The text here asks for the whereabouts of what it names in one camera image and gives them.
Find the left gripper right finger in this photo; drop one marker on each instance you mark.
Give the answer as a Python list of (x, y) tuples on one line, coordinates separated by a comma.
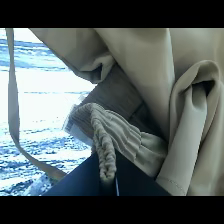
[(140, 183)]

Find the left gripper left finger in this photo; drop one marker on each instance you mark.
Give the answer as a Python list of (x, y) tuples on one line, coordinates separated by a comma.
[(81, 180)]

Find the beige pants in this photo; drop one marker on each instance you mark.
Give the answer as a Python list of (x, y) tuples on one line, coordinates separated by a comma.
[(143, 66)]

